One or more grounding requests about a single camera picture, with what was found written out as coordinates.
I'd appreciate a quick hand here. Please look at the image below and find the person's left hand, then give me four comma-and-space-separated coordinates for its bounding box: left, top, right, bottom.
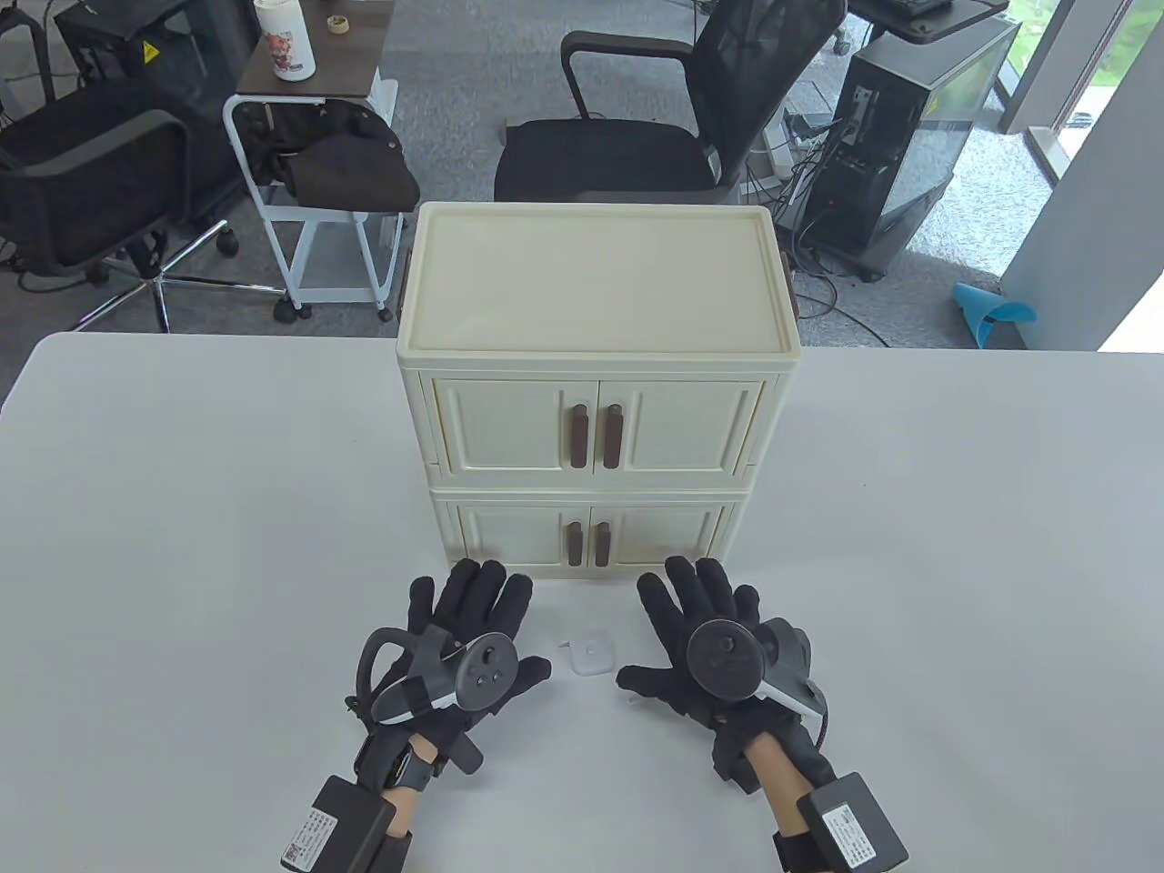
350, 558, 553, 774

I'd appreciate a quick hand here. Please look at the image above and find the person's right hand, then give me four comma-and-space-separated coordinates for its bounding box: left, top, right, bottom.
617, 557, 833, 797

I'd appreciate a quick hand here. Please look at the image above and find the white soft tape measure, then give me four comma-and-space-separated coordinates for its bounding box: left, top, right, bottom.
559, 637, 615, 676

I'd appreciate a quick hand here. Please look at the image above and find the cream two-tier plastic cabinet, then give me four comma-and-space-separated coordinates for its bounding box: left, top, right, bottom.
396, 202, 803, 580

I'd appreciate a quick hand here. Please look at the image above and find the person's left forearm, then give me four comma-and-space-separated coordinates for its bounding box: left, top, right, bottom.
382, 737, 437, 838

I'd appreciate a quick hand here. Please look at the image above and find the person's right forearm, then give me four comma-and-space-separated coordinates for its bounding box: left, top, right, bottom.
741, 735, 815, 838

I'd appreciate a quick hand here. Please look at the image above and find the grey black right controller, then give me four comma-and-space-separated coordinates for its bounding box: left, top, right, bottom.
687, 618, 827, 717

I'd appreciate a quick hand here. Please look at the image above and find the white curved object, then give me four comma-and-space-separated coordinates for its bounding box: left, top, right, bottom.
353, 626, 519, 726

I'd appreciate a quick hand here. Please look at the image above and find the black wrist watch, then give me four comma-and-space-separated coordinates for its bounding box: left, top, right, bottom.
384, 738, 439, 792

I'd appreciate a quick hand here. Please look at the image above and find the black box with label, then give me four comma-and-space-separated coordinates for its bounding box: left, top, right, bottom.
796, 773, 910, 872
280, 775, 406, 873

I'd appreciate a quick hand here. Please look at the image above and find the blue plastic dustpan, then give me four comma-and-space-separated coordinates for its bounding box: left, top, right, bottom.
953, 282, 1038, 348

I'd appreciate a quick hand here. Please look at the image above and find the black cloth bundle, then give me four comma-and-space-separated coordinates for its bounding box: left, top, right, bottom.
244, 100, 421, 212

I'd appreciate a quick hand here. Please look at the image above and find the black mesh office chair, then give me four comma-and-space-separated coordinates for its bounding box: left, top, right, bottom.
494, 0, 848, 206

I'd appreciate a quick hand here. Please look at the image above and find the white power strip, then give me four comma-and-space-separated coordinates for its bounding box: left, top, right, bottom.
741, 109, 819, 192

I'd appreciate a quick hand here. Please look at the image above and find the black computer tower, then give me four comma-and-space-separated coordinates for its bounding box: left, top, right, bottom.
800, 16, 1019, 281

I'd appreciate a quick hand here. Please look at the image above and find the white cart with dark top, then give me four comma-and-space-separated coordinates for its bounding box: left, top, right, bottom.
223, 0, 406, 324

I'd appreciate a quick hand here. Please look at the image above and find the black chair with chrome base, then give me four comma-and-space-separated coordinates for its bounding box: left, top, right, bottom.
0, 77, 239, 333

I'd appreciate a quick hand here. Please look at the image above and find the white bottle with cartoon print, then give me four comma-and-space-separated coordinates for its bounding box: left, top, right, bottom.
253, 0, 316, 81

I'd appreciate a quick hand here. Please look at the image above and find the black case with yellow sticker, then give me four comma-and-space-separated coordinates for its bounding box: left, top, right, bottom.
53, 0, 260, 119

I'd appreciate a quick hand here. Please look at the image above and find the black forearm strap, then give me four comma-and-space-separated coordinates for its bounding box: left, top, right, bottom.
771, 829, 819, 873

